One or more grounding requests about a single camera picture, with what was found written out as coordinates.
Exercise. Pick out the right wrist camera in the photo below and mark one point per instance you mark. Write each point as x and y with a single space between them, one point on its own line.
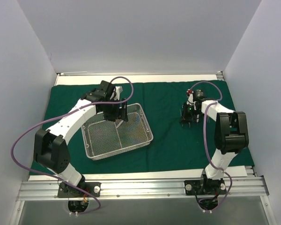
198 94

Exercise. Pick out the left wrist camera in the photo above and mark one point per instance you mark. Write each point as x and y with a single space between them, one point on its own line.
118 91

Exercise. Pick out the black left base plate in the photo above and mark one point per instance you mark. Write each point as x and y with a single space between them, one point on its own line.
66 191

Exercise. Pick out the aluminium front rail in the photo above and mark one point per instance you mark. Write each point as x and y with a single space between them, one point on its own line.
47 190

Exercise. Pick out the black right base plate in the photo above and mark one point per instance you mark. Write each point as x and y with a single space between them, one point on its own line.
205 187

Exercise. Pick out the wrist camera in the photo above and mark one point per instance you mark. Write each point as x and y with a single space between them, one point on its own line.
118 91
198 94

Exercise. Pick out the metal mesh instrument tray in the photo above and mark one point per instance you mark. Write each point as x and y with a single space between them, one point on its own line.
102 139

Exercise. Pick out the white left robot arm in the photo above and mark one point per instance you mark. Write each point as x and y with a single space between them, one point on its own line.
50 145

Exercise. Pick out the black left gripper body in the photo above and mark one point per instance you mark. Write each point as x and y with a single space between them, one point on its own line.
115 113

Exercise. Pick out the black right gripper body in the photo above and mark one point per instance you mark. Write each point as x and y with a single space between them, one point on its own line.
188 118

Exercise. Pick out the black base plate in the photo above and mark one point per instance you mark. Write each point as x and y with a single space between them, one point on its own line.
205 187
66 191

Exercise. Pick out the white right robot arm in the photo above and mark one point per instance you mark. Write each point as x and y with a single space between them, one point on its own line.
230 135

